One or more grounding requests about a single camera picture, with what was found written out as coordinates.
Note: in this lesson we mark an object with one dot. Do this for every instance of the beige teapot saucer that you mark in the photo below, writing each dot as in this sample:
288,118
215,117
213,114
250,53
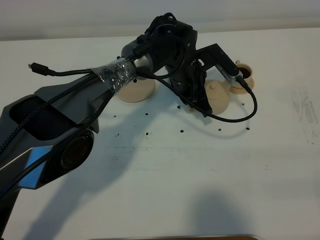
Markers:
138,91

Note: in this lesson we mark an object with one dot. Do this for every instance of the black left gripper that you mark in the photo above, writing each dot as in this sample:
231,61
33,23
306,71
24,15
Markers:
189,79

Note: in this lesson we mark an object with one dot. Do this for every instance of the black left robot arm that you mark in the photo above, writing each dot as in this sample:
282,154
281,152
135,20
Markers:
49,133

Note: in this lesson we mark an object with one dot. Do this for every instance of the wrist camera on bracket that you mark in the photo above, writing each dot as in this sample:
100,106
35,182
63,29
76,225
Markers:
214,56

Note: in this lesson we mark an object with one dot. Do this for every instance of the beige teacup far right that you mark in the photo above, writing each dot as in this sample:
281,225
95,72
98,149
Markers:
246,71

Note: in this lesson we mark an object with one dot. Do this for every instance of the beige teapot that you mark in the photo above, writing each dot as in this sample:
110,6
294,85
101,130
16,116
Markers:
218,94

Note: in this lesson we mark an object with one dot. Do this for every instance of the beige saucer far right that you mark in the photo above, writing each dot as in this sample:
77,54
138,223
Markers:
236,88

